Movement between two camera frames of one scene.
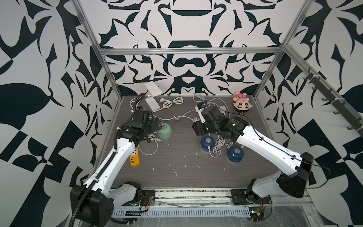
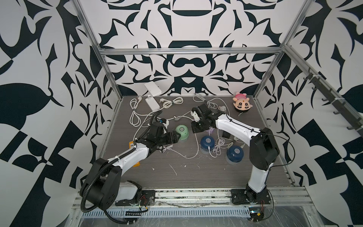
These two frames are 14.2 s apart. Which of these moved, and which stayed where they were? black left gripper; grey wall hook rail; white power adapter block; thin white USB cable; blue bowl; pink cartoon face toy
Moved: black left gripper; thin white USB cable
Stayed: white power adapter block; blue bowl; grey wall hook rail; pink cartoon face toy
